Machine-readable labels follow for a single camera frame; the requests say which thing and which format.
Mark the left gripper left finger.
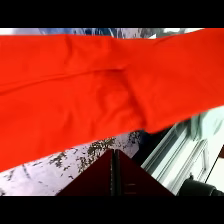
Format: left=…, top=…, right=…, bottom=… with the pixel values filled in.
left=56, top=149, right=115, bottom=197

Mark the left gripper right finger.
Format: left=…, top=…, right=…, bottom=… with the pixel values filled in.
left=114, top=149, right=174, bottom=197

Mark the red garment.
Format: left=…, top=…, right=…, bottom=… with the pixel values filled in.
left=0, top=28, right=224, bottom=173

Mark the silver frame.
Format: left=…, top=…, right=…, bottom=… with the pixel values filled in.
left=141, top=114, right=224, bottom=197

